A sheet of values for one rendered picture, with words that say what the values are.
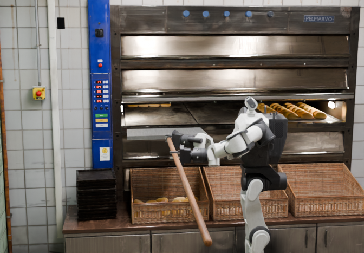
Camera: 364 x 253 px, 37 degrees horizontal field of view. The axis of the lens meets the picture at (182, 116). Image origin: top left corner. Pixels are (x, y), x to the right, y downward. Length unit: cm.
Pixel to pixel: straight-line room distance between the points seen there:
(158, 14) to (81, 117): 98
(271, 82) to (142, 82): 101
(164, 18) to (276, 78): 99
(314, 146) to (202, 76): 108
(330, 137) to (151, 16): 174
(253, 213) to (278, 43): 145
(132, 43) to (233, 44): 77
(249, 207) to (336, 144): 134
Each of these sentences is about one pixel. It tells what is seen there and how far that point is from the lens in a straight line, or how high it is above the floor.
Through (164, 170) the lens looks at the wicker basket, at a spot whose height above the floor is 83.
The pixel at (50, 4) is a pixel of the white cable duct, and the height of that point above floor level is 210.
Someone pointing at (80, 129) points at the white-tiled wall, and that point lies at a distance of 426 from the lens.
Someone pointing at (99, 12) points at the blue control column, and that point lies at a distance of 414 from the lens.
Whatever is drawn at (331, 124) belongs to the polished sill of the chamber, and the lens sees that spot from 458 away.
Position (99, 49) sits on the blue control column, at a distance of 414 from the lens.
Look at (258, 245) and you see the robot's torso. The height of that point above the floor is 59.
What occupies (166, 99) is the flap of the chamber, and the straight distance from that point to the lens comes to 408.
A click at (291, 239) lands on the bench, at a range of 414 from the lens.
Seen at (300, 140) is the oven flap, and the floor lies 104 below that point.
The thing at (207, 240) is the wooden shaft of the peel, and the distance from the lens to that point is 202.
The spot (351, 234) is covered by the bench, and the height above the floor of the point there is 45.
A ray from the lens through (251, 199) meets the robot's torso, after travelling 349.
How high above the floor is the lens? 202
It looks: 10 degrees down
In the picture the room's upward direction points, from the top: straight up
